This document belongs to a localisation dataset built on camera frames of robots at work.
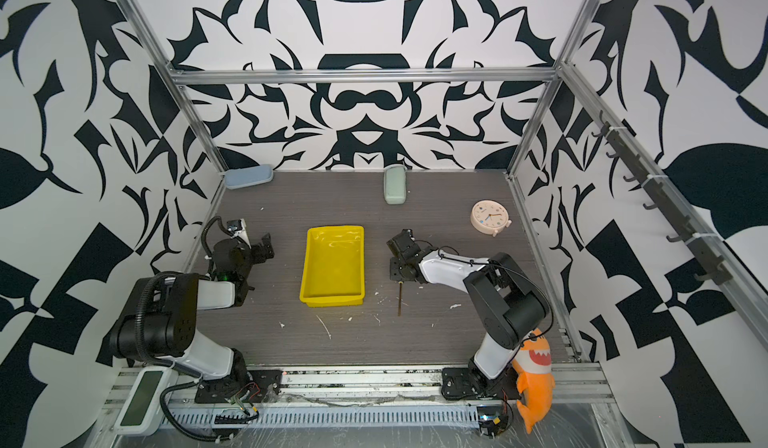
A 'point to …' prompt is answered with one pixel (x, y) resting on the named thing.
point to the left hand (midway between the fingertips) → (251, 232)
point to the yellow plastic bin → (333, 267)
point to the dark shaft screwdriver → (400, 298)
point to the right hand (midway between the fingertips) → (400, 267)
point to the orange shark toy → (535, 379)
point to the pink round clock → (489, 217)
